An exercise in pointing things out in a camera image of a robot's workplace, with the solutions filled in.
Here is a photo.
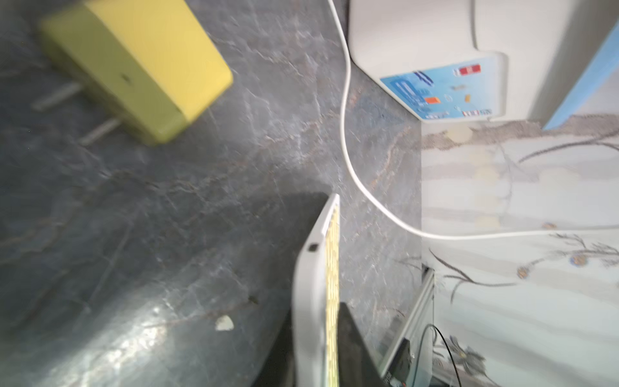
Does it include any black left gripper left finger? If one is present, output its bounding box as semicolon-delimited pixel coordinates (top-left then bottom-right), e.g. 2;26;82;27
251;310;295;387

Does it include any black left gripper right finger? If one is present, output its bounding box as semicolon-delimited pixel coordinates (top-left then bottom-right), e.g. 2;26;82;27
337;303;385;387

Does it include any white cable yellow keyboard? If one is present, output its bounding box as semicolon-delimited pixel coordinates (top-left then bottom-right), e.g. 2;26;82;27
327;0;619;242

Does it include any yellow USB charger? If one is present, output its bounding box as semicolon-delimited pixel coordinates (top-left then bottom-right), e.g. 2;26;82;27
32;1;233;146

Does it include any blue lid storage box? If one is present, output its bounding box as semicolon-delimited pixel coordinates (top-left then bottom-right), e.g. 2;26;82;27
348;1;618;129

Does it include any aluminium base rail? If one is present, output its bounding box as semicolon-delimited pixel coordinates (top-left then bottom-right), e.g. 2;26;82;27
378;267;435;386

